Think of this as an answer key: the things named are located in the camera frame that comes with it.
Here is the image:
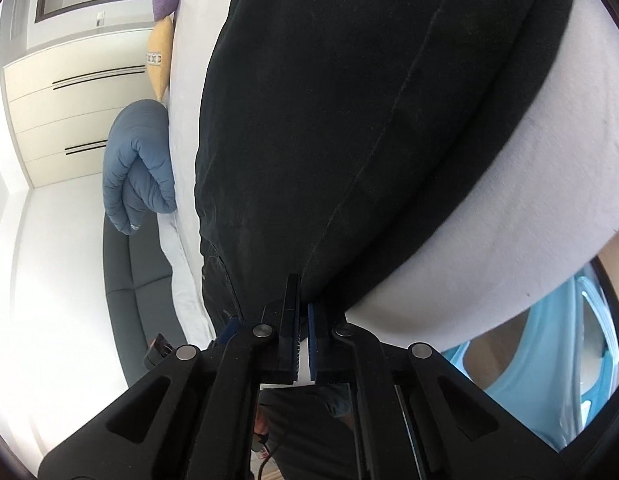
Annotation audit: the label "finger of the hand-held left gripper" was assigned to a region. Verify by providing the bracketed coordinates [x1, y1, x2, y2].
[214, 316, 242, 348]
[143, 334, 174, 370]

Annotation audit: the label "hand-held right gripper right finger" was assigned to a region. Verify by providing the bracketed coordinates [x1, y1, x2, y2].
[307, 304, 565, 480]

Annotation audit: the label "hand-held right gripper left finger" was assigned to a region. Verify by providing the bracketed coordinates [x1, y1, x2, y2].
[38, 274, 302, 480]

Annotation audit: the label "black denim pants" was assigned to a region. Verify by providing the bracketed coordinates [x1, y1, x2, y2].
[194, 0, 580, 342]

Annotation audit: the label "grey padded headboard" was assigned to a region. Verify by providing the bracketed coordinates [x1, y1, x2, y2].
[102, 210, 190, 377]

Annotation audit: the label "white towel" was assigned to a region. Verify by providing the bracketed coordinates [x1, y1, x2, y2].
[158, 209, 218, 347]

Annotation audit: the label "rolled blue quilt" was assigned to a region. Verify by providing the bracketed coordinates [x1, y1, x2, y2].
[102, 100, 178, 236]

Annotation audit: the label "light blue plastic stool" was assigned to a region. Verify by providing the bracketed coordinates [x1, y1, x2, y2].
[447, 260, 619, 454]

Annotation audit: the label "cream wardrobe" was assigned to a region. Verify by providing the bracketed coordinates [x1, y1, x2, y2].
[3, 35, 161, 192]

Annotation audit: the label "bed with white sheet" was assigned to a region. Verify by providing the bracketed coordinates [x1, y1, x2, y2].
[168, 0, 619, 352]

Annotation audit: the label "yellow pillow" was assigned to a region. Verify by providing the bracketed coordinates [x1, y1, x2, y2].
[146, 14, 176, 104]

